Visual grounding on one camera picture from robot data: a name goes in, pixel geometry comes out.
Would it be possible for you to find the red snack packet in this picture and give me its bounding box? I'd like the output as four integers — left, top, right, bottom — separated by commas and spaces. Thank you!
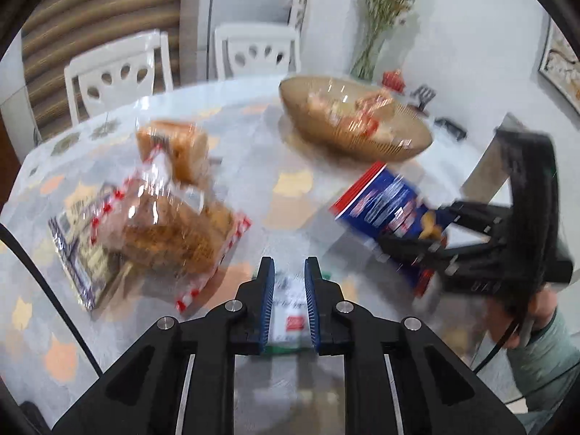
353, 88, 395, 137

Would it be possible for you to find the striped brown curtain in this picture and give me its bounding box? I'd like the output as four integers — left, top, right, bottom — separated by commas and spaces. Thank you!
20, 0, 186, 141

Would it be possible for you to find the white green-edged snack packet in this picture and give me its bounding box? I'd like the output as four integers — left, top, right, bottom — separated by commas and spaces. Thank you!
265, 269, 334, 356

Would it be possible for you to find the orange cake loaf packet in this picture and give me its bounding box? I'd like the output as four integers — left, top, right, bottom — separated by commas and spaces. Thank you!
136, 120, 210, 184

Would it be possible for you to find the blue snack packet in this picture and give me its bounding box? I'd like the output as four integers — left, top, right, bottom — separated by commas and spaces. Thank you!
329, 162, 449, 297

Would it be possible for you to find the person's right hand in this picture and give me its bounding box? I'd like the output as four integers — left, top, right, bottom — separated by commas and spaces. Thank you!
487, 287, 560, 349

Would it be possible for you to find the tan glass bowl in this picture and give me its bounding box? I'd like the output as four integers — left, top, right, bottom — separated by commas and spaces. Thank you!
278, 76, 433, 162

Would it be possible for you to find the purple silver snack packet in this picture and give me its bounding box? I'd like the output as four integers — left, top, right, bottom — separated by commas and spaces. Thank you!
47, 183, 137, 312

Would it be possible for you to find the white patterned hanging cloth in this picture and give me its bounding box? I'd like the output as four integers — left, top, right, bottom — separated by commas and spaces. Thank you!
287, 0, 313, 32

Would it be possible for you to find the person's right forearm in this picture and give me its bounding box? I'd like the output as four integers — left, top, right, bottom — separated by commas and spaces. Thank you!
507, 312, 580, 429

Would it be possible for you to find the small black object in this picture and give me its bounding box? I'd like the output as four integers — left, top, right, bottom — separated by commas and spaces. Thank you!
434, 118, 468, 141

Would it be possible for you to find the dried flower bouquet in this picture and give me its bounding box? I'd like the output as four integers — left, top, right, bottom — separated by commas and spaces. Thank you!
349, 0, 420, 81

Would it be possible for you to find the silver refrigerator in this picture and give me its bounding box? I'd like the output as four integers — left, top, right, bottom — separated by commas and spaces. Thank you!
179, 0, 313, 84

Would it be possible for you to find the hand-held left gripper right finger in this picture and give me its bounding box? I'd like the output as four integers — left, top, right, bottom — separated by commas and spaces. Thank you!
303, 256, 529, 435

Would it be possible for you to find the small red ornament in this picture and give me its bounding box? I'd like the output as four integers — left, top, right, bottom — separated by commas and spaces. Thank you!
382, 70, 404, 94

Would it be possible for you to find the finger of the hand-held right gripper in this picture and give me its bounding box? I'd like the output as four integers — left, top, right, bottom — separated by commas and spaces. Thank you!
435, 199, 516, 237
377, 233, 500, 278

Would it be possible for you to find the red-trimmed bread bag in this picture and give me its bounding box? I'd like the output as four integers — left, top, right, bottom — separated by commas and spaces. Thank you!
91, 154, 252, 313

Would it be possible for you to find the small black grey stand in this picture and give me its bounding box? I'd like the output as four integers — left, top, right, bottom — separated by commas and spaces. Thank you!
410, 85, 436, 109

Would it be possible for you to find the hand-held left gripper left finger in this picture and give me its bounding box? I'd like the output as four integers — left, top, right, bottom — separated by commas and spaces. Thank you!
52, 256, 276, 435

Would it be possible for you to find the black cable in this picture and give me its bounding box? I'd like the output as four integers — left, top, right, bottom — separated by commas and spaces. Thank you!
471, 276, 544, 374
0, 224, 103, 377

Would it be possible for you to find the white plastic chair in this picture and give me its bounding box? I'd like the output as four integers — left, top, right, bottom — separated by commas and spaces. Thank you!
214, 22, 302, 80
63, 29, 175, 123

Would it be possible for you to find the framed wall picture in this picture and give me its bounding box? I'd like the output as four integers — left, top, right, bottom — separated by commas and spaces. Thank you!
538, 16, 580, 114

